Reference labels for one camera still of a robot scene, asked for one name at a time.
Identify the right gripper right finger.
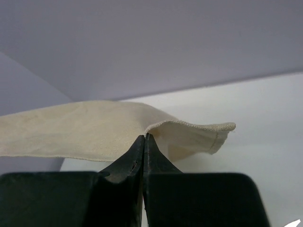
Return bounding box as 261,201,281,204
143,134,270,227

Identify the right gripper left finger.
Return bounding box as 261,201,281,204
0,136,144,227

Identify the beige cloth napkin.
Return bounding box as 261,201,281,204
0,101,236,162

